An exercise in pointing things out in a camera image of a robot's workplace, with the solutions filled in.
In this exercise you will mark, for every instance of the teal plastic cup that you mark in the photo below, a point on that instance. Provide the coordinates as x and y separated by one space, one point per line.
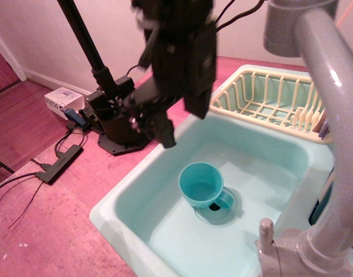
202 185

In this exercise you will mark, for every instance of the blue clamp handle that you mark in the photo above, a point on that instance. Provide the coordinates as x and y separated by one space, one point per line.
75 117

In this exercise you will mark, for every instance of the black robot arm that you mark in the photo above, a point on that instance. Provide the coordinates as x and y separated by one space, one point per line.
168 13

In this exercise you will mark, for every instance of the light teal toy sink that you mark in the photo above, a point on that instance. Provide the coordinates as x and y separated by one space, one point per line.
149 223

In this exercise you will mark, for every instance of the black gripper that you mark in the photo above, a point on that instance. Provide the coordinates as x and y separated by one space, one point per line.
183 61

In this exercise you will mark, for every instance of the sink drain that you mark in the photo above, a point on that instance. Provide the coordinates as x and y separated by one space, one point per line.
222 216

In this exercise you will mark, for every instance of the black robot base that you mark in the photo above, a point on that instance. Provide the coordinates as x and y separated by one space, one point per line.
108 116

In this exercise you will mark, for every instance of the purple utensil in rack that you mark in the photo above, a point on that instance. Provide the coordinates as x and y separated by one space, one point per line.
324 130

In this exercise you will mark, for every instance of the black usb hub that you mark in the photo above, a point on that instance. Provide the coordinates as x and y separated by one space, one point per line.
51 172

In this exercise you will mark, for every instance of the cream dish drying rack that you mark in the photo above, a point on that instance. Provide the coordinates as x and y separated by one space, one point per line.
285 102

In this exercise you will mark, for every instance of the white cardboard box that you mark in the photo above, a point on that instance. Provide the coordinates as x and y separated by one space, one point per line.
61 99

